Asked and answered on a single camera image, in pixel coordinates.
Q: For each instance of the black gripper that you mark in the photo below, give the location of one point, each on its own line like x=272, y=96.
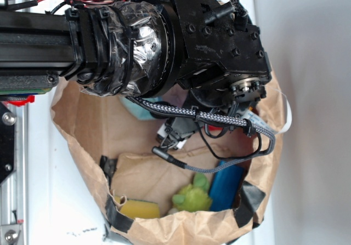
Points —
x=227, y=103

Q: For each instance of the green plush toy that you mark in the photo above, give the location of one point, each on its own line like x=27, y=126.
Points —
x=193, y=197

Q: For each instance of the black metal corner plate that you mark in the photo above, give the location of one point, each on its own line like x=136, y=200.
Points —
x=7, y=140

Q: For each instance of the yellow sponge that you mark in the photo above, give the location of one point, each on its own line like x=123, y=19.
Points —
x=138, y=208

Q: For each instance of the red crumpled cloth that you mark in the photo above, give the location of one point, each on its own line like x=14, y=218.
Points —
x=214, y=128

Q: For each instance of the brown paper bag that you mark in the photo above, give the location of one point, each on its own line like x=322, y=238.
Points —
x=112, y=151

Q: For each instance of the aluminium frame rail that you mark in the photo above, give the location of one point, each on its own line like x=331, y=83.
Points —
x=14, y=197

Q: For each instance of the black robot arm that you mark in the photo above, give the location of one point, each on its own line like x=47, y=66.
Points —
x=199, y=60

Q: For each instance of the teal knitted cloth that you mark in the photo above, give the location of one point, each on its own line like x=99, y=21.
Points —
x=137, y=111

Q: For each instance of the blue block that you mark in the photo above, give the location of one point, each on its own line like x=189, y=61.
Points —
x=225, y=185

